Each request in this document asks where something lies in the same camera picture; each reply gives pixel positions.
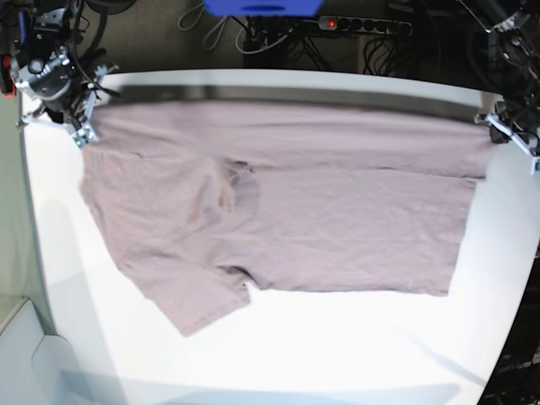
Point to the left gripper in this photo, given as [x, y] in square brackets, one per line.
[522, 119]

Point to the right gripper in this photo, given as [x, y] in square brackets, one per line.
[69, 109]

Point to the pink t-shirt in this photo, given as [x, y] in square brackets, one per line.
[195, 200]

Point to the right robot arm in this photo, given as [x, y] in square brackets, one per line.
[48, 66]

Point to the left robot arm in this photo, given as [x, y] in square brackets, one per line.
[515, 26]

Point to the red black clamp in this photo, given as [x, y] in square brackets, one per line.
[8, 89]

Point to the black power strip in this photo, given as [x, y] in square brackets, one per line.
[356, 25]

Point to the blue box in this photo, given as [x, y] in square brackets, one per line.
[293, 8]

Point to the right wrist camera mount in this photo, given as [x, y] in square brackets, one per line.
[53, 83]

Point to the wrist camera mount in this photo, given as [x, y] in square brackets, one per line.
[521, 139]
[53, 83]

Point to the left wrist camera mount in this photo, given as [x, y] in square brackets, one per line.
[521, 139]

